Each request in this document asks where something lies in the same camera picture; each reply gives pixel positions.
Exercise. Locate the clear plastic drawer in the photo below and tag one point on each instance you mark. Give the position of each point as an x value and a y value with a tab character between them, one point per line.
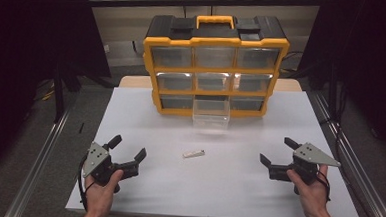
211	114

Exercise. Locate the black curtain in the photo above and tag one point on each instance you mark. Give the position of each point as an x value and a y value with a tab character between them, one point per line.
367	57
24	46

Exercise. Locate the yellow black drawer organizer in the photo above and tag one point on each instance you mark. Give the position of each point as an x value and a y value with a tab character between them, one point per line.
215	33

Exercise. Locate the person's right hand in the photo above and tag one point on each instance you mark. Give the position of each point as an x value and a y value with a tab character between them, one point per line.
315	195

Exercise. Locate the small black floor piece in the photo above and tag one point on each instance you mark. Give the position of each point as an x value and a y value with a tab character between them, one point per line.
81	127

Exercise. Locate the person's left hand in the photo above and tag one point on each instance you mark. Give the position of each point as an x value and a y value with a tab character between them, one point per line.
99	197

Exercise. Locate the black metal stand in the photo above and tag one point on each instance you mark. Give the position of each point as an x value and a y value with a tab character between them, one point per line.
59	94

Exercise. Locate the small white plastic piece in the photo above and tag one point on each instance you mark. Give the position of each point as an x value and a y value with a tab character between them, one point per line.
193	153

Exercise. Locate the metal floor rail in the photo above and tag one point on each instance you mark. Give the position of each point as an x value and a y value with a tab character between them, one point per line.
355	163
37	167

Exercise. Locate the black horizontal bar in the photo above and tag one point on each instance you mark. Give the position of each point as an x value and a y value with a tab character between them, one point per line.
200	2

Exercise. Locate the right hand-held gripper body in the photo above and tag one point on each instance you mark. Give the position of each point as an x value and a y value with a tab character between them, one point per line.
312	156

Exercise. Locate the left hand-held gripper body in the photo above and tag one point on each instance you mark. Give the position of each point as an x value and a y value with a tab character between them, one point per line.
95	158

